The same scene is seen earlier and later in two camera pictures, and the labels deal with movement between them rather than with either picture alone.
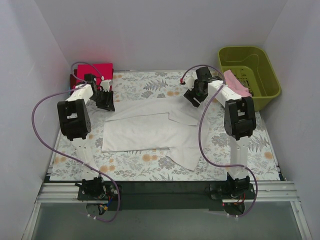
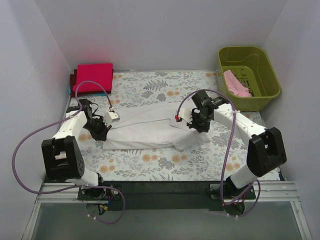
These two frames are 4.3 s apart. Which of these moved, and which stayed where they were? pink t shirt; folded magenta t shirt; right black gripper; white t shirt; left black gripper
Moved: white t shirt; right black gripper; left black gripper
Stayed: folded magenta t shirt; pink t shirt
